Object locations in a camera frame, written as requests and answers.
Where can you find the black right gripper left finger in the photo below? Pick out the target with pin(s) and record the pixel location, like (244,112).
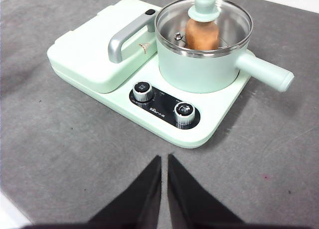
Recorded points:
(139,204)

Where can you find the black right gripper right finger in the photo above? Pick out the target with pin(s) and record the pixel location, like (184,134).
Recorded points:
(194,204)

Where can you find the brown potato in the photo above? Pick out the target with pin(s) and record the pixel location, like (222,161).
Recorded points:
(202,35)

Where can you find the glass lid with green knob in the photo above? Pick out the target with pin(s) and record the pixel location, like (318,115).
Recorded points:
(204,4)

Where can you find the silver control knob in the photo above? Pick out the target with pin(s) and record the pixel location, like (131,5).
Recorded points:
(184,114)
(143,91)

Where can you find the green breakfast machine base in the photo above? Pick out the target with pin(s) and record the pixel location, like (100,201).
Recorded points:
(211,114)

